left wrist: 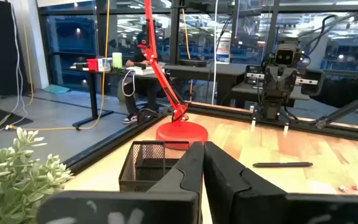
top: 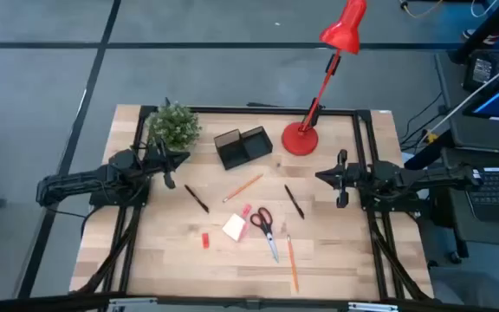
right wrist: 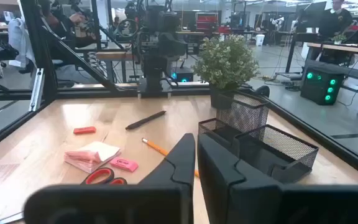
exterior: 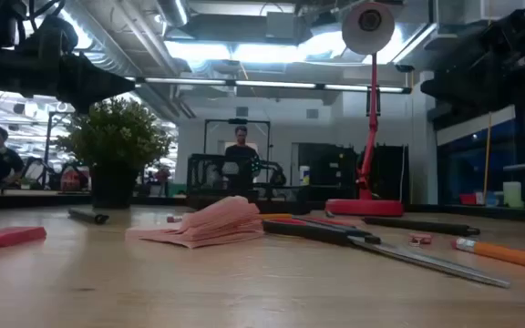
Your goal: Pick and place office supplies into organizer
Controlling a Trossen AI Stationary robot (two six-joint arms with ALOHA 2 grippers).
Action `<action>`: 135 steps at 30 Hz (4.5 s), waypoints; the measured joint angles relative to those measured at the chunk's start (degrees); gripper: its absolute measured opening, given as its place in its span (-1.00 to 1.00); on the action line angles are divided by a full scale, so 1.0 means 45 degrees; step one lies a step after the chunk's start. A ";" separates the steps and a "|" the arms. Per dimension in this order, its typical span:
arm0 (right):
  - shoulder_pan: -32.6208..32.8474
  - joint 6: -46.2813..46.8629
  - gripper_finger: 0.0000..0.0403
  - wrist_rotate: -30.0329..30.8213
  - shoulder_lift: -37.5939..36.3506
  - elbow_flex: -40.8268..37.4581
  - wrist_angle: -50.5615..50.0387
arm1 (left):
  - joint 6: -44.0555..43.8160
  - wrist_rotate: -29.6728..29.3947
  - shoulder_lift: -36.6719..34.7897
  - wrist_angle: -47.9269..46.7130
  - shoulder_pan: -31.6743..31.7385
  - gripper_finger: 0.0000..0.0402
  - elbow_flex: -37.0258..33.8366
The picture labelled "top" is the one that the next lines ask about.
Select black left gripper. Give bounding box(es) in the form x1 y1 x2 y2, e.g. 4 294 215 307
145 138 191 191

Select black laptop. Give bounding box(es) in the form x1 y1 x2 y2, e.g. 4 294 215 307
465 166 499 226

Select person's shoe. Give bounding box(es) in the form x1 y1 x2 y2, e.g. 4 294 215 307
463 28 499 47

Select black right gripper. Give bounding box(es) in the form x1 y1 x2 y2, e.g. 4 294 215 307
315 149 364 210

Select black aluminium table frame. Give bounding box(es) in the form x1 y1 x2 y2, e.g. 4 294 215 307
69 105 439 304

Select black mesh desk organizer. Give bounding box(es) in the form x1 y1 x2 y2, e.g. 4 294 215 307
213 126 274 171

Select green potted plant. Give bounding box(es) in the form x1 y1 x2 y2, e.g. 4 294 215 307
145 102 203 152

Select black stand leg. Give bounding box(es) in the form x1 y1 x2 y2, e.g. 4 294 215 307
448 0 499 65

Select black red-handled scissors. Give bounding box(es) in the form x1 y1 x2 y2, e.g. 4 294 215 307
249 206 281 264

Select silver bracket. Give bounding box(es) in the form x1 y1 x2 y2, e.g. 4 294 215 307
107 296 159 312
347 302 400 312

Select yellow cable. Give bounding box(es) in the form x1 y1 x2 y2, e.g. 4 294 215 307
399 0 444 19

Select black power adapter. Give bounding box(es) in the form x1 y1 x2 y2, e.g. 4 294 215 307
463 49 499 92

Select red desk lamp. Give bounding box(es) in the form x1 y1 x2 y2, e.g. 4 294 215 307
281 0 368 157

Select black pen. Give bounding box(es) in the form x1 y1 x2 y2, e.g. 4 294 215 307
184 184 211 214
283 184 306 220

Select orange pencil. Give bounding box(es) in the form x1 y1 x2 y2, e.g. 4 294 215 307
222 173 264 204
286 234 300 294

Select black desk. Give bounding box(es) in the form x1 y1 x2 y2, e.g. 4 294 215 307
433 50 499 168

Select white rod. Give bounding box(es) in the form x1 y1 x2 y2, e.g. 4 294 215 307
422 55 499 144

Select black crossbar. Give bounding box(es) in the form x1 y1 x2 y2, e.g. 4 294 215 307
0 292 499 312

